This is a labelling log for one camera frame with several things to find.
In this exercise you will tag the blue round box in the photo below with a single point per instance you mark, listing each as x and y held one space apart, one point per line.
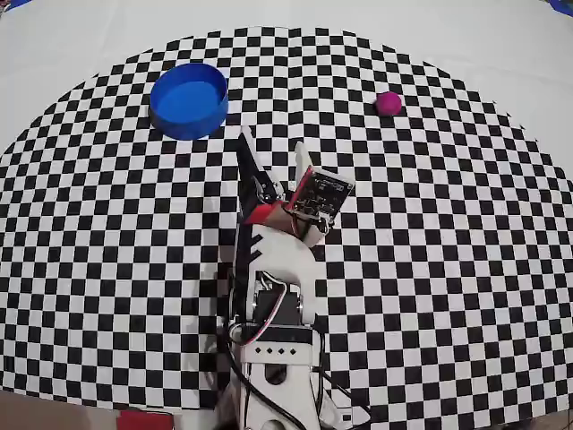
188 100

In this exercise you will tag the pink faceted ball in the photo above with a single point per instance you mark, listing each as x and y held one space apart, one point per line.
388 103

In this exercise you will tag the black white checkered mat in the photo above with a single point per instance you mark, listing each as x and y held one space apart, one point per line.
134 224

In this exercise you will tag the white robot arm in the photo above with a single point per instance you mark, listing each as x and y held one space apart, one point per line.
275 351

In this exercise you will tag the red flat object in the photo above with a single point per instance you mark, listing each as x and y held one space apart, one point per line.
145 421

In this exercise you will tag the camera circuit board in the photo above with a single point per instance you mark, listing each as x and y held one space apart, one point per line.
322 192

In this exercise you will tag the white gripper red mount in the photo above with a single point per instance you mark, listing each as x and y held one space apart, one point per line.
268 186

